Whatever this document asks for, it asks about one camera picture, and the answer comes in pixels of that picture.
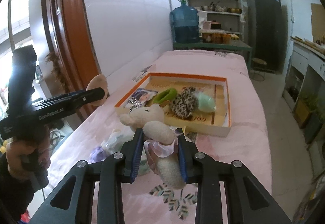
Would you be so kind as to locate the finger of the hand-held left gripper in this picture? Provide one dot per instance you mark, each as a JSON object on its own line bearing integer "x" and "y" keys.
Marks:
{"x": 88, "y": 95}

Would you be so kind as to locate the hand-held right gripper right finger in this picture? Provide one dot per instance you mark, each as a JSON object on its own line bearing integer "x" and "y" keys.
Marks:
{"x": 182, "y": 158}

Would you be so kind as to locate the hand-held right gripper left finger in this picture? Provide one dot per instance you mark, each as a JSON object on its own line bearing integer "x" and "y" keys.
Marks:
{"x": 135, "y": 152}

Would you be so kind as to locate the white green tissue pack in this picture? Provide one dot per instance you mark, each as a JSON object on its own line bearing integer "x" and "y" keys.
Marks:
{"x": 114, "y": 142}

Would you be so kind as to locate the small cream plush pink ruffle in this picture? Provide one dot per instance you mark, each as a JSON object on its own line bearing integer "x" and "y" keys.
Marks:
{"x": 157, "y": 132}

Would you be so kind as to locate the leopard print scrunchie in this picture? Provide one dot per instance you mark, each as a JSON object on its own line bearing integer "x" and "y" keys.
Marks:
{"x": 182, "y": 104}

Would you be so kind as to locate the purple wet wipes pack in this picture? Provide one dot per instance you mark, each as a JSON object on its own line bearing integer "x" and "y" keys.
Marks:
{"x": 144, "y": 97}

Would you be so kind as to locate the mint green soft pack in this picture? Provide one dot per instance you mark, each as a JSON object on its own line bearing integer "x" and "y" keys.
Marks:
{"x": 205, "y": 103}

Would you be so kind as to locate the shallow orange-rimmed cardboard box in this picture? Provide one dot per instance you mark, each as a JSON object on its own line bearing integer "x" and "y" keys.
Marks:
{"x": 218, "y": 102}

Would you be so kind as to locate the person's left forearm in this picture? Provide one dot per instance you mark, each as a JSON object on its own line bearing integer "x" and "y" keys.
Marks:
{"x": 12, "y": 196}

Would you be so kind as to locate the person's left hand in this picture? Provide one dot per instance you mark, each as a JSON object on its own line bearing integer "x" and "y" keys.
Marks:
{"x": 15, "y": 152}

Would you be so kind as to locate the dried plant bundle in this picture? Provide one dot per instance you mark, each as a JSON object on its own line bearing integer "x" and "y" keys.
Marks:
{"x": 57, "y": 69}

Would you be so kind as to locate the metal door strike plate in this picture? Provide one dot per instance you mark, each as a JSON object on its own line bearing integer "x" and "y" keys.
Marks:
{"x": 57, "y": 0}

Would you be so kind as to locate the blue water jug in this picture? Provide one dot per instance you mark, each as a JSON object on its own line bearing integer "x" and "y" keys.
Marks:
{"x": 184, "y": 25}

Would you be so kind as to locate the green table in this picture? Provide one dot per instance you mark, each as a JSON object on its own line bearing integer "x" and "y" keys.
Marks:
{"x": 228, "y": 47}

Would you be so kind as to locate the round stool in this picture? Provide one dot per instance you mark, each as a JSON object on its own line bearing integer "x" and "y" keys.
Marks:
{"x": 259, "y": 61}

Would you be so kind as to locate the row of amber jars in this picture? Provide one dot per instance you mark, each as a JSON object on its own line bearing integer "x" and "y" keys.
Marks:
{"x": 218, "y": 38}

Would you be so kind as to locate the potted plants crate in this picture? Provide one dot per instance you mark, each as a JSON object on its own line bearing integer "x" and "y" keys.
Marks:
{"x": 304, "y": 112}

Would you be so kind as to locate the pink plastic container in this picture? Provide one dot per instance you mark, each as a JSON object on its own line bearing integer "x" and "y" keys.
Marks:
{"x": 207, "y": 25}

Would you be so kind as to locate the dark grey refrigerator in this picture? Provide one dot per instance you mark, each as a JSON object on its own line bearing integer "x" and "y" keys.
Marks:
{"x": 264, "y": 31}

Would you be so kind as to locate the white cabinet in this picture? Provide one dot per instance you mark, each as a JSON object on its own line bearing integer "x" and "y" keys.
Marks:
{"x": 299, "y": 58}

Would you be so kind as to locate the brass bowl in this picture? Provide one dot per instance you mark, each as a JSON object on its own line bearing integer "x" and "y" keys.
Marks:
{"x": 234, "y": 10}

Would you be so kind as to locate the brown wooden door frame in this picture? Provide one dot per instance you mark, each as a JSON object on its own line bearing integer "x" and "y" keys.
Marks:
{"x": 73, "y": 23}

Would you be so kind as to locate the cardboard wall sheets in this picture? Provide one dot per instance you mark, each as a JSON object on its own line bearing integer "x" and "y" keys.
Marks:
{"x": 318, "y": 20}

